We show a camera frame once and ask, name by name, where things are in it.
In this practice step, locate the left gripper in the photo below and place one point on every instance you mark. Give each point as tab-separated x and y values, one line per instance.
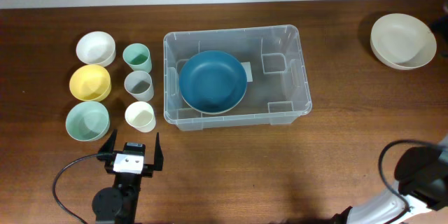
148	170

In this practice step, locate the mint green small bowl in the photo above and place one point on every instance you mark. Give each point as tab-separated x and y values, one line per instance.
87	121

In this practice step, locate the beige plate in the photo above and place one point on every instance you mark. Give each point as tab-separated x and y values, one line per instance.
402	42
214	102

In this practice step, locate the dark blue plate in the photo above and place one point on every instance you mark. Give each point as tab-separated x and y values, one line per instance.
213	71

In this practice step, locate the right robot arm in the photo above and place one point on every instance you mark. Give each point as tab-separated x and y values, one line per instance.
420	186

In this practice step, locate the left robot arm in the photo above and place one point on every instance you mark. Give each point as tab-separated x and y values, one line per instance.
118	203

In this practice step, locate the cream white cup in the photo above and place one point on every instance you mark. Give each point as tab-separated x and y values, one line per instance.
141	116

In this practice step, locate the grey cup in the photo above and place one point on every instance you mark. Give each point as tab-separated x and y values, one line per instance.
139	84

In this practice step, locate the yellow small bowl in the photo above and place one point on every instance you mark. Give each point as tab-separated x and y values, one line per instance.
90	83

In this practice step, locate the mint green cup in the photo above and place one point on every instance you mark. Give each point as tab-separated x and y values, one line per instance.
138	57

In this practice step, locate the white small bowl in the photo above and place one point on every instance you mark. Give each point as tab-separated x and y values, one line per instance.
97	48

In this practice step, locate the white label in bin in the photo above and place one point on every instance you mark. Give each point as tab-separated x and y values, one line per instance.
248	71

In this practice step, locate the clear plastic storage bin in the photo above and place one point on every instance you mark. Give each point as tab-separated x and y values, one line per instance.
278	94

